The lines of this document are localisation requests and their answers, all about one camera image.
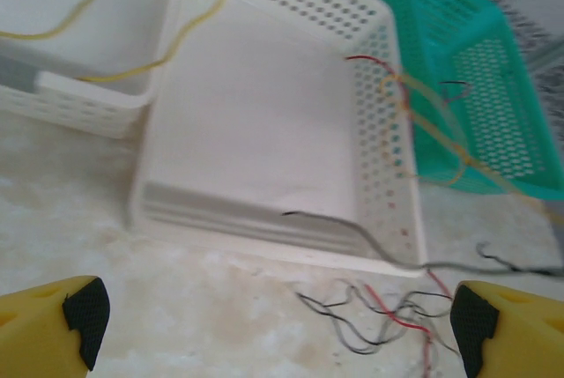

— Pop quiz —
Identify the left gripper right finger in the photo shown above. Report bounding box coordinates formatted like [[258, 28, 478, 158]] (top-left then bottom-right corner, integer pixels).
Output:
[[449, 280, 564, 378]]

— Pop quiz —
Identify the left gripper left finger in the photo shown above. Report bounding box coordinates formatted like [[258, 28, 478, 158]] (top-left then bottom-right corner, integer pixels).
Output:
[[0, 275, 111, 373]]

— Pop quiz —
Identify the thin black wire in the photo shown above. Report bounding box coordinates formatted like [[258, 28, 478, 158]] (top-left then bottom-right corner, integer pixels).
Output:
[[295, 283, 455, 322], [280, 210, 564, 276], [478, 241, 564, 276], [328, 302, 462, 357]]

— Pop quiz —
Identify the small white perforated basket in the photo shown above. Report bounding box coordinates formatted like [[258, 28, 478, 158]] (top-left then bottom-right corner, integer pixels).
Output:
[[0, 0, 180, 141]]

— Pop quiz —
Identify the teal perforated basket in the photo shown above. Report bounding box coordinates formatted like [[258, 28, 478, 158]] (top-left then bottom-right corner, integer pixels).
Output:
[[381, 0, 564, 203]]

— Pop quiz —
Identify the large white perforated basket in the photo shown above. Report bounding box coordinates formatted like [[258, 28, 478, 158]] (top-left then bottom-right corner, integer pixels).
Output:
[[127, 0, 431, 280]]

